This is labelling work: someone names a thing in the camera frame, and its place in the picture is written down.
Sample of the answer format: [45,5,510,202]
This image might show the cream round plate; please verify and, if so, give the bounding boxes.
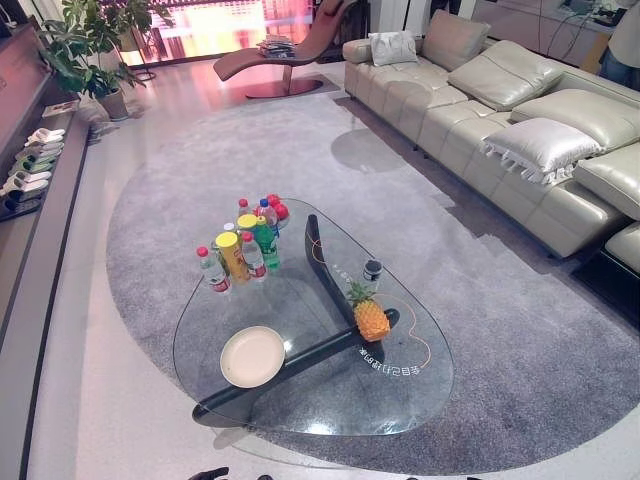
[220,325,287,389]

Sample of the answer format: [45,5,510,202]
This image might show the glass coffee table black base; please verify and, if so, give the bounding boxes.
[171,197,456,454]

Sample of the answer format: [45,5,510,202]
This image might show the yellow chips canister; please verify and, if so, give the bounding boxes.
[215,230,252,285]

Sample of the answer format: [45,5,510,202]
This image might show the yellow toy pineapple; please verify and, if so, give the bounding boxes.
[345,281,392,344]

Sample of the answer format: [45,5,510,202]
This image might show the green soda bottle yellow cap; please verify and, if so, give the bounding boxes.
[251,215,283,270]

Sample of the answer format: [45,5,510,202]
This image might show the black drink can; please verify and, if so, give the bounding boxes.
[362,259,383,294]

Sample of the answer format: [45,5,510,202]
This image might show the blue-capped clear bottle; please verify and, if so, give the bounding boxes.
[257,197,279,227]

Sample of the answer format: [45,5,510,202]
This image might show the long dark wooden bench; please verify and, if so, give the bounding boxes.
[0,107,92,341]

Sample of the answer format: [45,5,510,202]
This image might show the grey oval rug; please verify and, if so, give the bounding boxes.
[105,92,640,474]

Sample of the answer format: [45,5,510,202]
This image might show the dark slipper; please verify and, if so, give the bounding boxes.
[0,191,44,217]

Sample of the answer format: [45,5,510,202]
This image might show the green slipper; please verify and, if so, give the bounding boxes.
[13,152,59,175]

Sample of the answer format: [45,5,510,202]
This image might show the pale plant pot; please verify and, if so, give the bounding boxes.
[94,87,131,122]

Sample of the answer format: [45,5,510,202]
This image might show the book with red print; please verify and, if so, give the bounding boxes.
[41,99,82,120]

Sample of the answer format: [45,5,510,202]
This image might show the beige leather sofa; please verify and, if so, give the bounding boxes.
[342,9,640,301]

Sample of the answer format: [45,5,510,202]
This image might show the brown curved lounge chair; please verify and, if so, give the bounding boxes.
[213,0,352,100]

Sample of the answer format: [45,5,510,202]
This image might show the stack of magazines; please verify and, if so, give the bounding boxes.
[256,35,298,61]

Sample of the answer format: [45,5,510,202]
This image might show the green leafy houseplant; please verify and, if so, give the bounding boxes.
[38,0,176,102]

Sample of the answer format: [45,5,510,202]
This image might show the large glowing display screen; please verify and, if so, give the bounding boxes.
[118,0,322,67]

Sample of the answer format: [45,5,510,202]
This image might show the white square throw pillow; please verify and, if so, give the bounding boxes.
[369,30,420,68]

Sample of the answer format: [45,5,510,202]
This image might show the silver fringed pillow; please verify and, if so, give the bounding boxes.
[480,117,607,187]

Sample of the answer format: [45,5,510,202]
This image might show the beige leather back cushion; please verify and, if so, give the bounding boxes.
[573,144,640,222]
[446,39,567,113]
[510,88,640,154]

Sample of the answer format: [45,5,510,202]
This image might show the beige fabric back cushion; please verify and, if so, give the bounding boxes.
[421,9,493,72]

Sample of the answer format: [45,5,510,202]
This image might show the person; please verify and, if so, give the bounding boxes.
[596,0,640,92]

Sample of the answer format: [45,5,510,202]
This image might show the white desk with cables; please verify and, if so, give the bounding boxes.
[472,0,617,76]

